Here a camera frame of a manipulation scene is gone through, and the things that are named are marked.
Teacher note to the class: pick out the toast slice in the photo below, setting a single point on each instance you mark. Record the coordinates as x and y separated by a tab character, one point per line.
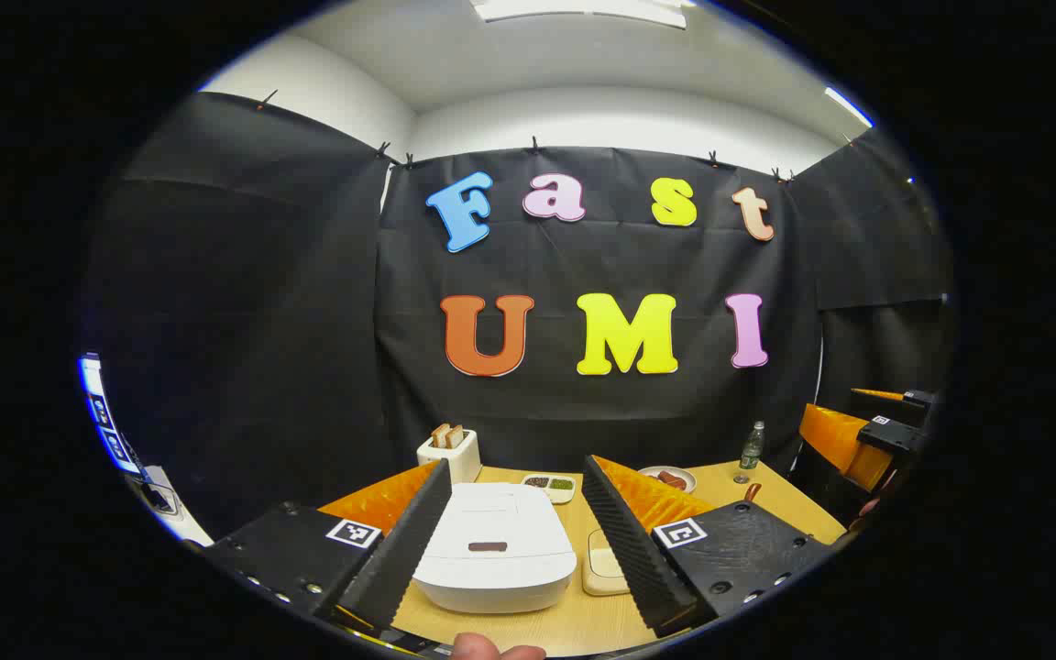
440	436
456	436

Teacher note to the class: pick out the black backdrop cloth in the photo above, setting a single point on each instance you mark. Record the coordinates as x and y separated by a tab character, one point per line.
262	321

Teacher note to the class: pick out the white toaster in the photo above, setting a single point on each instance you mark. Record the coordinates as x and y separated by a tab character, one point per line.
459	458

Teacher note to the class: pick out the white round plate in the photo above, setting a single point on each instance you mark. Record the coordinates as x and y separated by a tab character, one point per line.
686	486

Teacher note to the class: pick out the narrow ceiling light strip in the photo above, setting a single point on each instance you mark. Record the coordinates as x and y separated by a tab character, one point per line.
849	105

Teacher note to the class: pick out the white divided bean dish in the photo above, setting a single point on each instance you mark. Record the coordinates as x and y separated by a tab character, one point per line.
549	486

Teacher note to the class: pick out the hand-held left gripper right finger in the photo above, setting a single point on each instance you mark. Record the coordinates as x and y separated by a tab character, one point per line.
629	550

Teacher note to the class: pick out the white rice cooker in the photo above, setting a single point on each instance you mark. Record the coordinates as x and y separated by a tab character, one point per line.
491	522

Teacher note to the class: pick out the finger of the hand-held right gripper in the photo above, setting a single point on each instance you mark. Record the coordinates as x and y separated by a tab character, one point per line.
840	440
918	398

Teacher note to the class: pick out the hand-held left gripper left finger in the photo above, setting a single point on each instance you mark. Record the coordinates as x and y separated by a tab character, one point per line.
404	550

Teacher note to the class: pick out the clear box of rice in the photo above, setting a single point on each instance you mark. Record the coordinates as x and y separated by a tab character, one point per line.
599	573

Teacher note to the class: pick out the large ceiling light panel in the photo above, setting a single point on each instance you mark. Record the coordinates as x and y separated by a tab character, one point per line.
583	9

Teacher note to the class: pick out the white box with dark socket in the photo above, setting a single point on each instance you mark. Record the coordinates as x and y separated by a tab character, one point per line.
166	504

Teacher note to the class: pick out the brown wooden spoon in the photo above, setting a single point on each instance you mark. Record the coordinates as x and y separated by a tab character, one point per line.
752	492

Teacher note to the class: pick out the bright white printed panel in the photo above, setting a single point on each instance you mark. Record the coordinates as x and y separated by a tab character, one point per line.
102	412

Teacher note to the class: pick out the green label water bottle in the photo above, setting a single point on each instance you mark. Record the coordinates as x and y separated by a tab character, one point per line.
752	449

